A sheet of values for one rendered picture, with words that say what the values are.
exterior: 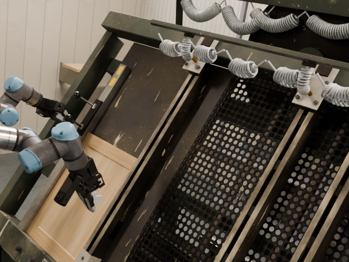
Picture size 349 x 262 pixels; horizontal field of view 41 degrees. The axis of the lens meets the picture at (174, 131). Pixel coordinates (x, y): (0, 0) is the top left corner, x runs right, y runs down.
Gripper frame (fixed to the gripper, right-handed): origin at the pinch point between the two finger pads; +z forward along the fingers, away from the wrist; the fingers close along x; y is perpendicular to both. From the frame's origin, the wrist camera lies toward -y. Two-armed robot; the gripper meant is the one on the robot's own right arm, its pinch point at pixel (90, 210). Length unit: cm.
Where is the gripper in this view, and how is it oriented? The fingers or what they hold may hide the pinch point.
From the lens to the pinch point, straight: 169.6
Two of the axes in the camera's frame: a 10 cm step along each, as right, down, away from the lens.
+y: 7.0, -5.2, 4.9
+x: -6.9, -3.0, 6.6
